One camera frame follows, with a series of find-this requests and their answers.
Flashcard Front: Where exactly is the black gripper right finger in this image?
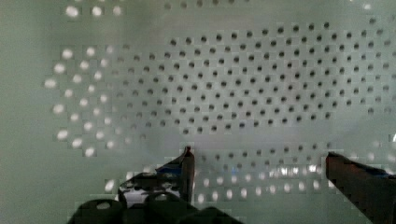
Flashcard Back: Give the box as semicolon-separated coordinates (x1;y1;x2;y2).
325;152;396;224

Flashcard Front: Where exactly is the green perforated strainer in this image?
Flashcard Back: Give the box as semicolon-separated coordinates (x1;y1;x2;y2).
1;0;395;224

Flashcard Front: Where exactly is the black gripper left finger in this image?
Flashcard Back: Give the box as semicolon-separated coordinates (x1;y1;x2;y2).
118;146;195;208

